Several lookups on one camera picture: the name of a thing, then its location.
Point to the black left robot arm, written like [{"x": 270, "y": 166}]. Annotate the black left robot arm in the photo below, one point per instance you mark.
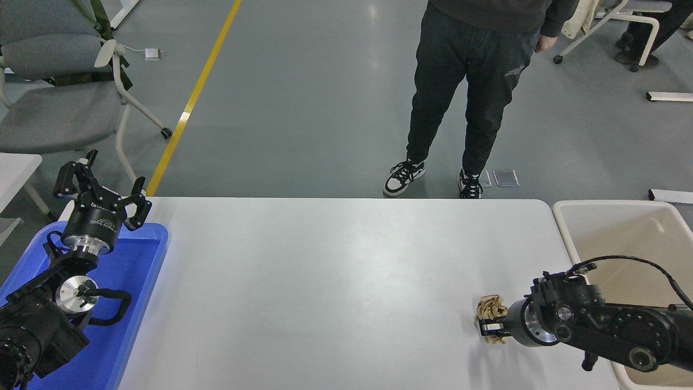
[{"x": 32, "y": 330}]

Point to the white side table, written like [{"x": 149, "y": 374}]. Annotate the white side table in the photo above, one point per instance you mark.
[{"x": 16, "y": 168}]

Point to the large pale plastic bin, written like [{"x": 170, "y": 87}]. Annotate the large pale plastic bin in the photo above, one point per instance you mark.
[{"x": 622, "y": 233}]

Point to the person's left hand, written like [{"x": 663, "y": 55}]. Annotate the person's left hand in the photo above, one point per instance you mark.
[{"x": 544, "y": 44}]

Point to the seated person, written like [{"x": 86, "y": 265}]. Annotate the seated person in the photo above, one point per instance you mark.
[{"x": 644, "y": 32}]

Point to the white framed wheeled chair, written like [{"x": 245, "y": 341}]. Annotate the white framed wheeled chair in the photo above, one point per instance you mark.
[{"x": 644, "y": 6}]

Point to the standing person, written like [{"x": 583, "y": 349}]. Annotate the standing person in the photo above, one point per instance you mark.
[{"x": 465, "y": 70}]

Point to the cream jacket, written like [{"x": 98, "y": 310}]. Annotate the cream jacket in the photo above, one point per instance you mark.
[{"x": 582, "y": 19}]

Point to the white furniture foot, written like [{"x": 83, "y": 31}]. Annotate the white furniture foot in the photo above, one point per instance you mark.
[{"x": 125, "y": 12}]

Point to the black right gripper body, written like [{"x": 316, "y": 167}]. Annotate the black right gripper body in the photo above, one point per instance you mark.
[{"x": 515, "y": 325}]

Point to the clear floor plate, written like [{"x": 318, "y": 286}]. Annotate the clear floor plate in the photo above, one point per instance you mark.
[
  {"x": 507, "y": 177},
  {"x": 486, "y": 179}
]

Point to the blue plastic tray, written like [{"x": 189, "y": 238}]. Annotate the blue plastic tray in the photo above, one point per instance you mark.
[{"x": 135, "y": 281}]

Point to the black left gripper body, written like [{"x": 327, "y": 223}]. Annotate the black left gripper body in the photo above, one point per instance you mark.
[{"x": 96, "y": 218}]

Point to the tan paper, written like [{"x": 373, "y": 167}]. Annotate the tan paper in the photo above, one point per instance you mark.
[{"x": 490, "y": 309}]

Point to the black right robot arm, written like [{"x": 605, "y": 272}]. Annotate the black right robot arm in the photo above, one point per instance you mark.
[{"x": 622, "y": 330}]

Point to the white floor bar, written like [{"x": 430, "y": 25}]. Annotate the white floor bar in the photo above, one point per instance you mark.
[
  {"x": 671, "y": 196},
  {"x": 671, "y": 96}
]

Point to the grey office chair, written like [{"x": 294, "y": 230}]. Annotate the grey office chair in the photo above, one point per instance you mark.
[{"x": 59, "y": 114}]

